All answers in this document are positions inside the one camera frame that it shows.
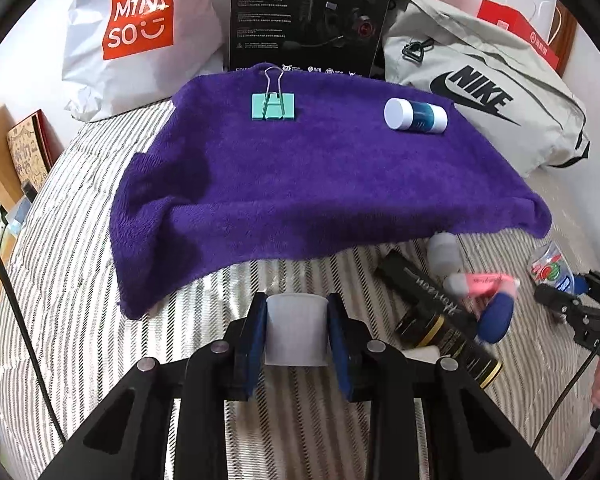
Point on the teal binder clip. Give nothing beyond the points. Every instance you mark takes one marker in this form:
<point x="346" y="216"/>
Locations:
<point x="275" y="108"/>

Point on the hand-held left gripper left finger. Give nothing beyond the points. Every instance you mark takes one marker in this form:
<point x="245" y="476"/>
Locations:
<point x="257" y="340"/>

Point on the purple towel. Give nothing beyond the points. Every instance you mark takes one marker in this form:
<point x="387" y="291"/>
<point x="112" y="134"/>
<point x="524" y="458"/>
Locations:
<point x="305" y="185"/>

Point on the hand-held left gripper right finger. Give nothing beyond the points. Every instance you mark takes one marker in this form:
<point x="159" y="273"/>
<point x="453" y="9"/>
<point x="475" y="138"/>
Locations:
<point x="337" y="340"/>

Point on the white shopping bag orange logo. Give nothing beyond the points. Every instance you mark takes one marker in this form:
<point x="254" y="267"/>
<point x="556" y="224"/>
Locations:
<point x="190" y="35"/>

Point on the red box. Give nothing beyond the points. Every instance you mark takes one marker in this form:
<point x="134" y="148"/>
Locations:
<point x="515" y="25"/>

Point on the grey bag black logo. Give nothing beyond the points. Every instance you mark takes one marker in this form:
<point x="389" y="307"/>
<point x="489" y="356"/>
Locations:
<point x="530" y="135"/>

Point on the blue and white bottle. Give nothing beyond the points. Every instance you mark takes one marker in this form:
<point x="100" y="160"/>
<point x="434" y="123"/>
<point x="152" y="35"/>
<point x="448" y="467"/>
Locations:
<point x="420" y="116"/>

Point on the clear candy bottle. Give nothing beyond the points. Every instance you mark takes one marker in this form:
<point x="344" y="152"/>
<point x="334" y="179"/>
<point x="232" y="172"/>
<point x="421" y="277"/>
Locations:
<point x="550" y="267"/>

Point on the striped bed sheet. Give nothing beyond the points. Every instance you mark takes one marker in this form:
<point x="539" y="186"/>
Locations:
<point x="80" y="270"/>

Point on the white cylindrical cap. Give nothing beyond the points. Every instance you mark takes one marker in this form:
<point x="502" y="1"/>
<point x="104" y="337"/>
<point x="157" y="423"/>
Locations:
<point x="296" y="330"/>

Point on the pink highlighter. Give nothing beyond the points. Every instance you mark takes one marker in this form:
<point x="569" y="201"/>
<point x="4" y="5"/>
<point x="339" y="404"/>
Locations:
<point x="480" y="285"/>

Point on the black tube with script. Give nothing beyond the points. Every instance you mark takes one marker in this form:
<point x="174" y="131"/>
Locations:
<point x="420" y="285"/>

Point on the black and gold tube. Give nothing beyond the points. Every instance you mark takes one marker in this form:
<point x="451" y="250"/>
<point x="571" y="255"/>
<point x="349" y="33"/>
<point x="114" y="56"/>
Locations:
<point x="460" y="352"/>

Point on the white charger plug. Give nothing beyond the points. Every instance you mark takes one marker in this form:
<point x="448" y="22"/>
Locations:
<point x="422" y="356"/>

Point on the white usb night light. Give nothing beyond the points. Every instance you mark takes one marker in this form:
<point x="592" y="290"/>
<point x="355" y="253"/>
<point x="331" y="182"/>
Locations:
<point x="442" y="252"/>

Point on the blue oval object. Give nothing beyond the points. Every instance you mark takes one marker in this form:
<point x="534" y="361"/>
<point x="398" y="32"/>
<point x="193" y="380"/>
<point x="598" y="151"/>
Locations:
<point x="495" y="317"/>

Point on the brown printed card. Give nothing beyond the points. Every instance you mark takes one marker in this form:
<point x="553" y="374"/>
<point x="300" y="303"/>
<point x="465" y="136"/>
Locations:
<point x="27" y="150"/>

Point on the black headset box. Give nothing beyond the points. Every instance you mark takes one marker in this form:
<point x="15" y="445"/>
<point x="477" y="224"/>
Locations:
<point x="305" y="10"/>

